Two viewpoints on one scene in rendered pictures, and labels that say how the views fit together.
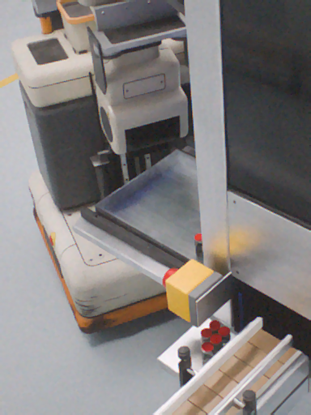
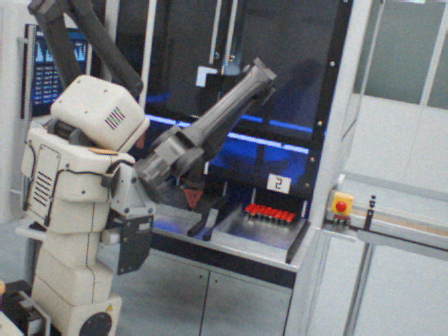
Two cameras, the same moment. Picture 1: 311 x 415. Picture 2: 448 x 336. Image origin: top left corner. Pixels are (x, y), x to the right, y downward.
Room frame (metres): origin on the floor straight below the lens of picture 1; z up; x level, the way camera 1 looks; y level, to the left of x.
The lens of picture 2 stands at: (2.37, 1.45, 1.56)
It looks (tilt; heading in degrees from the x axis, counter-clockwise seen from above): 15 degrees down; 241
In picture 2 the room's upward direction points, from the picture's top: 9 degrees clockwise
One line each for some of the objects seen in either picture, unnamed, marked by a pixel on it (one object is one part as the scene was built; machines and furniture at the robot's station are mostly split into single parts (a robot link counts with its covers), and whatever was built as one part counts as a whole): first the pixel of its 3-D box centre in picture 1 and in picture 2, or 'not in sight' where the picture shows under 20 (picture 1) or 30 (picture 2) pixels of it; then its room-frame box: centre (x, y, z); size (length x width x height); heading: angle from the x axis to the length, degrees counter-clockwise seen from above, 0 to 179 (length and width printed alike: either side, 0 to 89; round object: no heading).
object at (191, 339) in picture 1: (210, 358); (340, 230); (1.00, -0.01, 0.87); 0.14 x 0.13 x 0.02; 45
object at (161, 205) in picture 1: (193, 211); (261, 228); (1.38, 0.00, 0.90); 0.34 x 0.26 x 0.04; 45
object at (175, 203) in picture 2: not in sight; (185, 198); (1.54, -0.32, 0.90); 0.34 x 0.26 x 0.04; 45
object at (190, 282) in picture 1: (193, 292); (342, 203); (1.04, 0.01, 0.99); 0.08 x 0.07 x 0.07; 45
